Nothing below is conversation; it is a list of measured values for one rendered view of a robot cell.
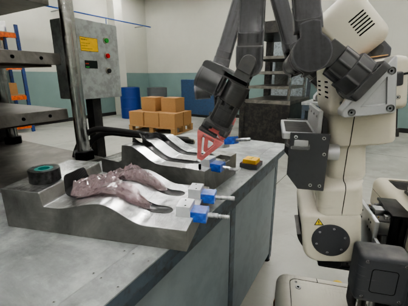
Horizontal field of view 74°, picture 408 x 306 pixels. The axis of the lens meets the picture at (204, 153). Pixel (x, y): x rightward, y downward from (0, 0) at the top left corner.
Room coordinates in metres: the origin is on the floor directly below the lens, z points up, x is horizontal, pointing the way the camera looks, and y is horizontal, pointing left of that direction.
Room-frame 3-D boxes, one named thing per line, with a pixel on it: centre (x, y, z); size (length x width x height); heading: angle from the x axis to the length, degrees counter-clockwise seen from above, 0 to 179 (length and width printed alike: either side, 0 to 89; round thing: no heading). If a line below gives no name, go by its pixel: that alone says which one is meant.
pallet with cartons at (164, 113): (6.15, 0.97, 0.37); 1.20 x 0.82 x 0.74; 64
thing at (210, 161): (0.88, -0.06, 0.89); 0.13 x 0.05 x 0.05; 60
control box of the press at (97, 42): (1.61, 0.65, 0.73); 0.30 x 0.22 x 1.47; 150
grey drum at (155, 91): (8.09, 1.37, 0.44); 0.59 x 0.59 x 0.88
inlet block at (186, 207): (0.62, 0.00, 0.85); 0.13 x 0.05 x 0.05; 77
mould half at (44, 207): (0.72, 0.25, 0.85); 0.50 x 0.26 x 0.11; 77
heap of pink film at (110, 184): (0.73, 0.25, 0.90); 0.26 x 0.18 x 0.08; 77
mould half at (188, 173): (1.07, 0.15, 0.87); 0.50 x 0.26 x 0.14; 60
